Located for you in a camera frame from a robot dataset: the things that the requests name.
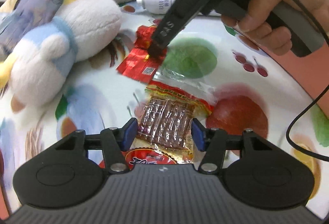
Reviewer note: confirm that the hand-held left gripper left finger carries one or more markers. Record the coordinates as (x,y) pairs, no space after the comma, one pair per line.
(129,134)

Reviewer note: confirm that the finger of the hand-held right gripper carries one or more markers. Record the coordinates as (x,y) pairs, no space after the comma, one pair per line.
(174,23)

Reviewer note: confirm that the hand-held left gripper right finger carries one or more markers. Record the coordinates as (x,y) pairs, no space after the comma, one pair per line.
(198,136)

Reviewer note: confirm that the clear dried meat snack packet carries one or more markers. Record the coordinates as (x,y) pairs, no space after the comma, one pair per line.
(167,116)

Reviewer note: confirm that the red foil snack packet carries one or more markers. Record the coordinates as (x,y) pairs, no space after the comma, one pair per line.
(136,64)

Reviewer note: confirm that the deep pink cardboard box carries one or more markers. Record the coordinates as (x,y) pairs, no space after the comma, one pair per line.
(293,64)

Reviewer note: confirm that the white bottle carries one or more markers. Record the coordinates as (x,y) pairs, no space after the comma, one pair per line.
(159,1)

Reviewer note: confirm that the red snack packet white print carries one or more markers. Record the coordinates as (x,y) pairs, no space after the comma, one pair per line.
(146,158)

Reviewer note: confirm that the fruit printed bed sheet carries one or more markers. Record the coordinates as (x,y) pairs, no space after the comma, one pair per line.
(185,59)

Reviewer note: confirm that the white and blue plush toy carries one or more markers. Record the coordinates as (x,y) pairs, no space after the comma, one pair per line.
(77,23)

